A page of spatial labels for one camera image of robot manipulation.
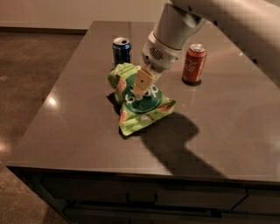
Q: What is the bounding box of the dark cabinet drawer front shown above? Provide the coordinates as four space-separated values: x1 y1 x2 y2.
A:
43 177 247 209

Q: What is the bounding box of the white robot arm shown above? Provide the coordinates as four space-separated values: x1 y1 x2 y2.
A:
132 0 280 99

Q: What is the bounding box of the red coca-cola can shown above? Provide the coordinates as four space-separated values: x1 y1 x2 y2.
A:
182 44 207 84

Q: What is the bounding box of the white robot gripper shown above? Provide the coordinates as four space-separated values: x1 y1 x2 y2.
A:
132 31 184 100

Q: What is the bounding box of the green rice chip bag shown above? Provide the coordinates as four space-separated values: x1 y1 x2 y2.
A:
108 63 176 136

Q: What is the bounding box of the blue pepsi can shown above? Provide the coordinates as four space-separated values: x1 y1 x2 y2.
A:
112 37 132 66

